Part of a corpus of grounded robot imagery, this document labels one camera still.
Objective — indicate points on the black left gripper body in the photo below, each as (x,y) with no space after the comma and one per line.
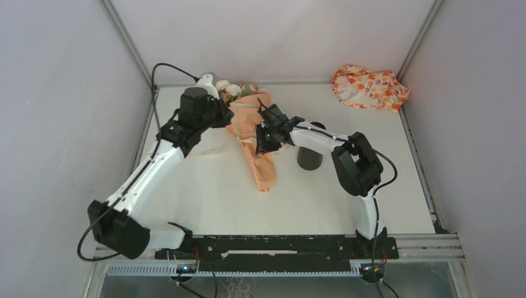
(216,116)

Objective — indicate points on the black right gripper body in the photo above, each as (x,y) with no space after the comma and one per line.
(267,141)

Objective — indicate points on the orange wrapping paper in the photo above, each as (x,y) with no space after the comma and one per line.
(243,128)

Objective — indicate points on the pink white flower bouquet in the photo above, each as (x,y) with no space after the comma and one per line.
(230,92)

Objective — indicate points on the dark brown vase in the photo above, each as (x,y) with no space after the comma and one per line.
(310,156)

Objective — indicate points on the cream ribbon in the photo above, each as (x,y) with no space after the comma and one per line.
(213,141)

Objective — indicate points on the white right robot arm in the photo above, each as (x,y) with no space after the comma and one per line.
(357,164)

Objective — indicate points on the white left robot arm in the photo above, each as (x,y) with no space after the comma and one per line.
(115,223)

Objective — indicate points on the orange floral cloth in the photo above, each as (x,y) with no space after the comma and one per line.
(366,89)

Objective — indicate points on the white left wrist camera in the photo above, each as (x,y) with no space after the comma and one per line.
(207,82)

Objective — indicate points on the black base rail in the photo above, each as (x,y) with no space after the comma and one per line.
(248,254)

